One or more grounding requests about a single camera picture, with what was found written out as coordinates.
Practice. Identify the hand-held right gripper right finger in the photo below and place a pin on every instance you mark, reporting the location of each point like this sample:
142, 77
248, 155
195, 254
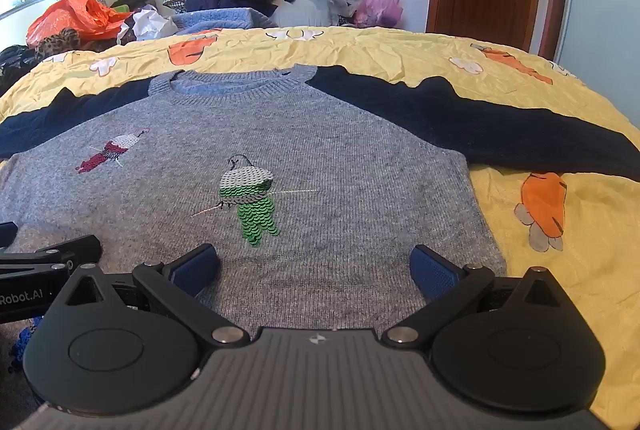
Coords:
432, 274

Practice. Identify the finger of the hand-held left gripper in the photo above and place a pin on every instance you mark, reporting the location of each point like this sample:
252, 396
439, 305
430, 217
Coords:
60, 252

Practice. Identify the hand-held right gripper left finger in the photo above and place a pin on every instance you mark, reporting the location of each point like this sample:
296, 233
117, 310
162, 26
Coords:
197, 267

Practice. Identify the grey sweater with navy sleeves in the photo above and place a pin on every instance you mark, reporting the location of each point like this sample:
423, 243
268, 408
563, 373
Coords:
325, 150

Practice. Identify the blue knitted cloth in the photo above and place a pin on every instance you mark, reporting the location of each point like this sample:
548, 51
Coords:
25, 342

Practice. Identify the black cloth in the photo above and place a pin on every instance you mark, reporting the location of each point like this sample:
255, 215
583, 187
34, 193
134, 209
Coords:
15, 65

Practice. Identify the leopard print cloth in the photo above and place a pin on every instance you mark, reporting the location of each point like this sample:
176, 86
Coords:
57, 44

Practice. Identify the orange plastic bag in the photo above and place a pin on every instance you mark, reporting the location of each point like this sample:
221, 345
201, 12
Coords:
70, 20

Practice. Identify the yellow carrot print bedsheet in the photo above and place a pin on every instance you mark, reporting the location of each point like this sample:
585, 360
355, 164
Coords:
350, 50

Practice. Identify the white plastic bag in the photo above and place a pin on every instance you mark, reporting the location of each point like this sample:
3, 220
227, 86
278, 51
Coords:
150, 24

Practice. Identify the light blue knitted sweater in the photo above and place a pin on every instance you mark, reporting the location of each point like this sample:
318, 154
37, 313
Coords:
220, 19

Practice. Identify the houndstooth cloth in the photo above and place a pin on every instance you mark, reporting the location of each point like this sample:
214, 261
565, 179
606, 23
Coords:
174, 1

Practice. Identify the purple plastic bag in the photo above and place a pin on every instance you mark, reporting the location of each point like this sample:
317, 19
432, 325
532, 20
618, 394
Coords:
380, 5

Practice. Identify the clear plastic bag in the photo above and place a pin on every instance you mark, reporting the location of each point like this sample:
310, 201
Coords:
310, 2

